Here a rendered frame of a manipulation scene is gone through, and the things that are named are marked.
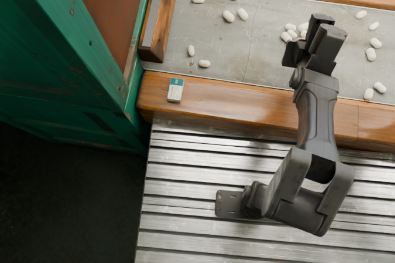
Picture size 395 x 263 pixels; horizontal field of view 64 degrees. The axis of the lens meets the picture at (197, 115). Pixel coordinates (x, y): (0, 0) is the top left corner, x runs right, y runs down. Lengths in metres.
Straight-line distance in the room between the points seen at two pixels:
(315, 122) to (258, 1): 0.57
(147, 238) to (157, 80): 0.42
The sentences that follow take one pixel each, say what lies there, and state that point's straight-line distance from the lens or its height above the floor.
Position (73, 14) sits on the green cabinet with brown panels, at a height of 1.19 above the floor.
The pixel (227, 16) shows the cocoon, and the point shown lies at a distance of 0.96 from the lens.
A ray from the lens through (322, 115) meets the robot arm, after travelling 0.56.
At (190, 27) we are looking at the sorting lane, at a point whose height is 0.74.
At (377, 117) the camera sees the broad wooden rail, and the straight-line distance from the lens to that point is 0.95.
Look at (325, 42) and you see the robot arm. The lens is 0.67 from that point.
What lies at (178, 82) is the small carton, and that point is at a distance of 0.83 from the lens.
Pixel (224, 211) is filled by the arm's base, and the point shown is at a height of 0.68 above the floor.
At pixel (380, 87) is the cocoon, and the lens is 1.00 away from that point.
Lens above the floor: 1.56
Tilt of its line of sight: 74 degrees down
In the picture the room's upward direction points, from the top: 2 degrees clockwise
